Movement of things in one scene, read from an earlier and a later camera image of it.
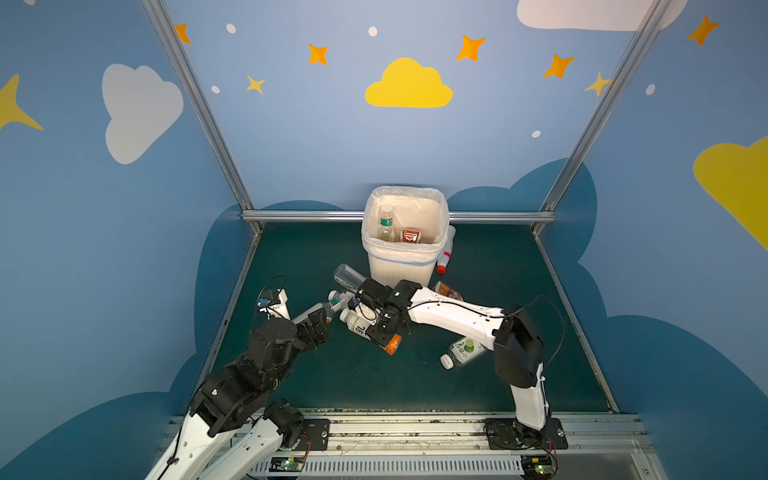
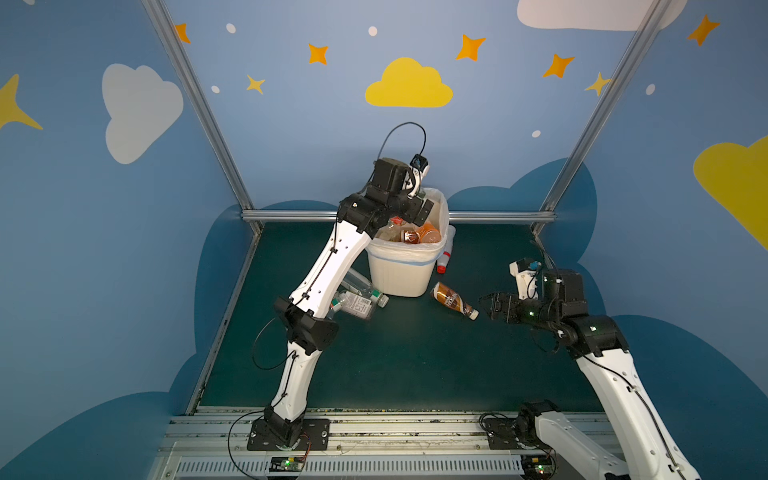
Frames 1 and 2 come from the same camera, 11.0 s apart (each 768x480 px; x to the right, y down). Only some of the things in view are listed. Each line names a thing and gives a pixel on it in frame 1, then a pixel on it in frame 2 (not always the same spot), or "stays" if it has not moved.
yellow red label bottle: (410, 236) stays
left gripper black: (318, 327) → (417, 207)
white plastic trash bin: (404, 228) stays
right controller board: (539, 466) stays
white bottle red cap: (441, 266) stays
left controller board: (286, 464) stays
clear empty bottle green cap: (349, 276) stays
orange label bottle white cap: (392, 344) → (428, 234)
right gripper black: (372, 306) → (507, 308)
